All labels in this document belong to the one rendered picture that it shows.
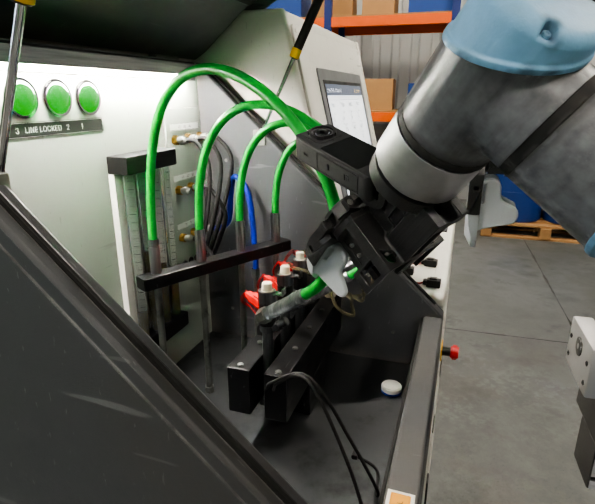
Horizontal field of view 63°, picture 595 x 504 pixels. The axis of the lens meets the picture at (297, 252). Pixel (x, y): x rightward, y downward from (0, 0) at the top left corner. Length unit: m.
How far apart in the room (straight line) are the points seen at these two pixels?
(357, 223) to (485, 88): 0.17
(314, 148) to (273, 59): 0.62
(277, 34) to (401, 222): 0.72
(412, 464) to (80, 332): 0.42
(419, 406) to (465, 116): 0.53
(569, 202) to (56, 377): 0.43
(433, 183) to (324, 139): 0.15
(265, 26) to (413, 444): 0.82
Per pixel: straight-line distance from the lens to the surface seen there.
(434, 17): 5.80
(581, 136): 0.31
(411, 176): 0.36
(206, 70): 0.65
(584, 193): 0.31
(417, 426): 0.73
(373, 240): 0.43
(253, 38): 1.09
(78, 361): 0.48
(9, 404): 0.58
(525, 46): 0.30
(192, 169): 1.07
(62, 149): 0.79
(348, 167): 0.43
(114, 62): 0.84
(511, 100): 0.31
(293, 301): 0.59
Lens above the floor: 1.38
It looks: 18 degrees down
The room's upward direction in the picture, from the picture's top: straight up
